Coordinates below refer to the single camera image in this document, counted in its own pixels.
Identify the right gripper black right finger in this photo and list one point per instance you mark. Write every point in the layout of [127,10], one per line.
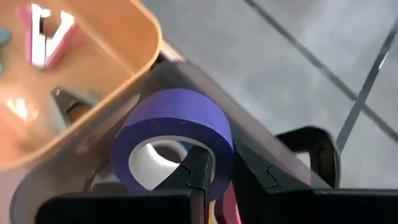
[252,174]

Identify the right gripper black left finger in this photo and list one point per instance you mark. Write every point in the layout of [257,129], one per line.
[199,174]

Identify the yellow tape roll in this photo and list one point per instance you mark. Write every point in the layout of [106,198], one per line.
[212,216]

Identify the purple tape roll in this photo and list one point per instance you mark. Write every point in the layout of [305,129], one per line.
[174,109]

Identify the beige staple remover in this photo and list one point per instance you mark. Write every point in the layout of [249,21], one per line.
[62,99]

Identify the pink tape roll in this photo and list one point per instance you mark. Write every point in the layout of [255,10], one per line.
[231,208]

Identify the pink staple remover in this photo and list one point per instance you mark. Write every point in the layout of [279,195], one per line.
[37,46]

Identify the grey translucent plastic bin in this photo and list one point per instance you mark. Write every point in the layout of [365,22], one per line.
[214,87]

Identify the orange plastic bin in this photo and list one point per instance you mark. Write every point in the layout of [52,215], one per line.
[109,37]

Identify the black table bracket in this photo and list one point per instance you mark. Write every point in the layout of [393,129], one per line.
[323,155]

